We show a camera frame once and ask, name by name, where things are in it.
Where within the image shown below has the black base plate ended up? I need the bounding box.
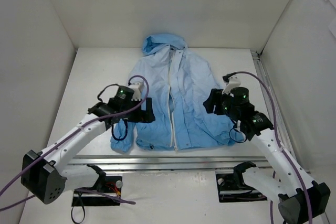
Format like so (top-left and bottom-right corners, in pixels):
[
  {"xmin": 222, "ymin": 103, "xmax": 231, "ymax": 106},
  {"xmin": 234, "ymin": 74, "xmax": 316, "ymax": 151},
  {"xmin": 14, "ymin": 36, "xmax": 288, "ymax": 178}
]
[
  {"xmin": 71, "ymin": 176, "xmax": 123, "ymax": 207},
  {"xmin": 215, "ymin": 173, "xmax": 267, "ymax": 203}
]

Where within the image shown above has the light blue hooded jacket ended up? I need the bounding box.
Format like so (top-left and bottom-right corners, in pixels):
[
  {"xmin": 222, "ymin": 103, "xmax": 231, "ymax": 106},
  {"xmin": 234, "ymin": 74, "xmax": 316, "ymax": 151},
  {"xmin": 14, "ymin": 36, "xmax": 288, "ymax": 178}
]
[{"xmin": 110, "ymin": 34, "xmax": 245, "ymax": 153}]

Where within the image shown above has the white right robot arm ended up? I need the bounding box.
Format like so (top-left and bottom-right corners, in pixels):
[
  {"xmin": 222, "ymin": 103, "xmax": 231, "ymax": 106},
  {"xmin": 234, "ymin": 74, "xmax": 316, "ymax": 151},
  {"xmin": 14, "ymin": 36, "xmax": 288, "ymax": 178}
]
[{"xmin": 203, "ymin": 87, "xmax": 331, "ymax": 223}]

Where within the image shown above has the aluminium front rail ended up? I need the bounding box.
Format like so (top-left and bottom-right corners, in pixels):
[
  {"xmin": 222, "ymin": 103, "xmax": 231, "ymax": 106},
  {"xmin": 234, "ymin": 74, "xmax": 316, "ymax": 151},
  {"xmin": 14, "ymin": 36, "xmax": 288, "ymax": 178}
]
[{"xmin": 69, "ymin": 156, "xmax": 270, "ymax": 173}]

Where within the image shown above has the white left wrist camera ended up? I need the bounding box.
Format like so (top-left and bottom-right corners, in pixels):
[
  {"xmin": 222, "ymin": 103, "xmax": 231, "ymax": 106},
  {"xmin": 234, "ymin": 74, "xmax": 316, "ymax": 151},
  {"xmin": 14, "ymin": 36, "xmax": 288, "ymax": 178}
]
[{"xmin": 128, "ymin": 81, "xmax": 144, "ymax": 101}]

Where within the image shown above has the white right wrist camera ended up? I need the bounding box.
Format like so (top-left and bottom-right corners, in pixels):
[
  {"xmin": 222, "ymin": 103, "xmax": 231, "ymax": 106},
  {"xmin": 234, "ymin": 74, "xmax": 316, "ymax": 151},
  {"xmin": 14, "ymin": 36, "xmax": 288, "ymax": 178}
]
[{"xmin": 222, "ymin": 72, "xmax": 241, "ymax": 94}]

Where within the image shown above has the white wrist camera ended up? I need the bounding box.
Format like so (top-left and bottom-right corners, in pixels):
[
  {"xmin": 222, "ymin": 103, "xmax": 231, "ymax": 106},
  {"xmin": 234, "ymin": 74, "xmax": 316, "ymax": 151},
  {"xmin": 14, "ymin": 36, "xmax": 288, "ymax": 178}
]
[
  {"xmin": 128, "ymin": 81, "xmax": 144, "ymax": 101},
  {"xmin": 222, "ymin": 72, "xmax": 241, "ymax": 94}
]

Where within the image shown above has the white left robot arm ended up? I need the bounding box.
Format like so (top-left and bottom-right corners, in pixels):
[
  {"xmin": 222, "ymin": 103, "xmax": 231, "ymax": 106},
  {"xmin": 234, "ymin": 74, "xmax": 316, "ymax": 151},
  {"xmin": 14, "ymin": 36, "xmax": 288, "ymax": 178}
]
[{"xmin": 20, "ymin": 81, "xmax": 155, "ymax": 205}]

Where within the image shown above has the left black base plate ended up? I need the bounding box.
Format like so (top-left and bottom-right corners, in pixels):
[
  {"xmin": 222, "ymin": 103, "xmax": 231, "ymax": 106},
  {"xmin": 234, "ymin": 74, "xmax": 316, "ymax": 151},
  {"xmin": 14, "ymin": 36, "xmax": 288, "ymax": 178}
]
[{"xmin": 71, "ymin": 176, "xmax": 123, "ymax": 207}]

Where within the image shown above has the aluminium side rail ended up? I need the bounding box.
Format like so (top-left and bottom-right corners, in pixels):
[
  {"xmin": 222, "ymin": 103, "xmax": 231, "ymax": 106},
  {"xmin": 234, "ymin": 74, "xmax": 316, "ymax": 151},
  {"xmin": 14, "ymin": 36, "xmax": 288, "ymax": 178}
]
[{"xmin": 243, "ymin": 52, "xmax": 331, "ymax": 223}]

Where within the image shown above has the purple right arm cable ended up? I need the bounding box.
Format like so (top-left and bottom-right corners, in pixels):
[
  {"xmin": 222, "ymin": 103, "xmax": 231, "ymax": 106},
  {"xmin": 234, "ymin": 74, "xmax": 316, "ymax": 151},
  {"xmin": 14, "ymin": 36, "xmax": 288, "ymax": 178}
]
[{"xmin": 236, "ymin": 71, "xmax": 313, "ymax": 224}]

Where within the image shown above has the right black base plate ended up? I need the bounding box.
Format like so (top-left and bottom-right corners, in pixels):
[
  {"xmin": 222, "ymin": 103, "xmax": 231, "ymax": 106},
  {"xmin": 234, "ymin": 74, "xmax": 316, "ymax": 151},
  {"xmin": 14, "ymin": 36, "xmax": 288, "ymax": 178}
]
[{"xmin": 215, "ymin": 173, "xmax": 267, "ymax": 203}]

